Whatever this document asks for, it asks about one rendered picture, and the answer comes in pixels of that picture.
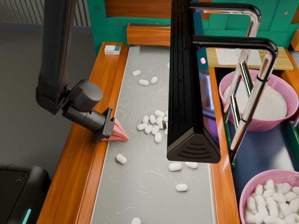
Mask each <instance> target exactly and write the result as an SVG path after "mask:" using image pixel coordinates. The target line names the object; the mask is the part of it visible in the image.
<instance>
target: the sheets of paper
mask: <svg viewBox="0 0 299 224"><path fill-rule="evenodd" d="M216 53H217V58H218V63H219V64H221V65H237V63H238V60H239V56H240V53H241V49H218V48H216ZM247 65H262V62H261V59H260V56H259V52H258V50H251V53H250V56H249V59H248V62H247Z"/></svg>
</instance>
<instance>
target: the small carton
mask: <svg viewBox="0 0 299 224"><path fill-rule="evenodd" d="M120 50H121V48H120V46H112V45H106V47H105V54H120Z"/></svg>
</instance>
